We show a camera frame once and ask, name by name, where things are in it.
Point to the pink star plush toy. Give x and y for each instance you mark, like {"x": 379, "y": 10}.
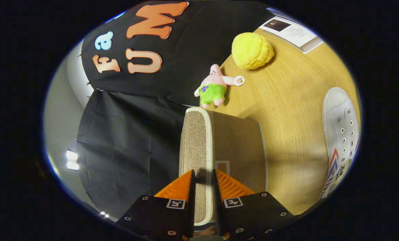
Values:
{"x": 212, "y": 90}

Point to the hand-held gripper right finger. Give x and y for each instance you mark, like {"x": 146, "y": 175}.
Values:
{"x": 218, "y": 201}

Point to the yellow plush ball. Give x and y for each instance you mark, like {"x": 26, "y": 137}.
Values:
{"x": 252, "y": 50}

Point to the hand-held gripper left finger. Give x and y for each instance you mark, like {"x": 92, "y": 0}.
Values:
{"x": 191, "y": 201}

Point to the brown fabric storage box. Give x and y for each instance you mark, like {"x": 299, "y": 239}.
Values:
{"x": 196, "y": 144}

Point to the white portrait cover book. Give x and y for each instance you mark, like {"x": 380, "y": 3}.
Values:
{"x": 296, "y": 33}

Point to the white canvas shoe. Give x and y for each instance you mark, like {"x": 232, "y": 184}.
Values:
{"x": 341, "y": 124}

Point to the ceiling light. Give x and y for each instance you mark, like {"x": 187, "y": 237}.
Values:
{"x": 72, "y": 160}

